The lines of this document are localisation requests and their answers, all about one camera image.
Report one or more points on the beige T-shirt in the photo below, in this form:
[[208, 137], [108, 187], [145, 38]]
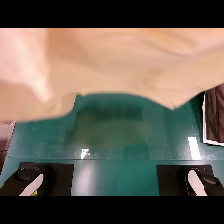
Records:
[[110, 60]]

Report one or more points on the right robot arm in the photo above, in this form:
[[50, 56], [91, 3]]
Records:
[[200, 181]]

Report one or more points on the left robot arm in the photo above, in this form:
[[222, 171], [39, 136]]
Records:
[[28, 180]]

